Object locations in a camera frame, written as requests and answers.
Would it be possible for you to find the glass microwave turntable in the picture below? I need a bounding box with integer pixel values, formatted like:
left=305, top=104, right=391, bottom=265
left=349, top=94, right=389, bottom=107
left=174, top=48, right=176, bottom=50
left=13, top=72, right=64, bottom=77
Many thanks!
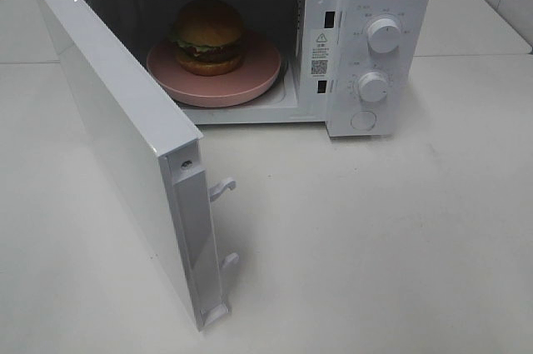
left=276, top=56, right=290, bottom=86

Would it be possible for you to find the round white door button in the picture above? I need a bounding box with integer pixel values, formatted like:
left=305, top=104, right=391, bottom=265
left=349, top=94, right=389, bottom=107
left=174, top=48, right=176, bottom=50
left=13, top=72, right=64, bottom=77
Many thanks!
left=351, top=111, right=376, bottom=131

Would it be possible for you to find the white lower timer knob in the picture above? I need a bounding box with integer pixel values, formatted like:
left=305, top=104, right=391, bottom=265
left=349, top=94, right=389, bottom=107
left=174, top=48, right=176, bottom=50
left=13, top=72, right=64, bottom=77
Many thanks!
left=357, top=72, right=388, bottom=102

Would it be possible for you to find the burger with lettuce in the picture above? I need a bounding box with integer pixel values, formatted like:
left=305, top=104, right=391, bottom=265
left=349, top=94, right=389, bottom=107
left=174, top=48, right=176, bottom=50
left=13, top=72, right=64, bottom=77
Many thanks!
left=167, top=0, right=245, bottom=77

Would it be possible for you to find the white upper power knob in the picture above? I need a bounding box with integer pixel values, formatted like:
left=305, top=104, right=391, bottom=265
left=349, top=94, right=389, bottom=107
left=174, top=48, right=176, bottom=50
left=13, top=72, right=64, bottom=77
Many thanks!
left=366, top=15, right=401, bottom=54

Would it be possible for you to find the pink round plate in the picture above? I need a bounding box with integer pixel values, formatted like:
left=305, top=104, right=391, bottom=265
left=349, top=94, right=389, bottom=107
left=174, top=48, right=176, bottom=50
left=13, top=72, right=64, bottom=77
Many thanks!
left=147, top=32, right=281, bottom=107

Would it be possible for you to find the white microwave door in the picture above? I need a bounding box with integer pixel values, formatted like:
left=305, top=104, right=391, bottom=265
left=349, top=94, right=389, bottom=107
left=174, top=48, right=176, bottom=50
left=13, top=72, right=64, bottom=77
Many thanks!
left=37, top=0, right=239, bottom=330

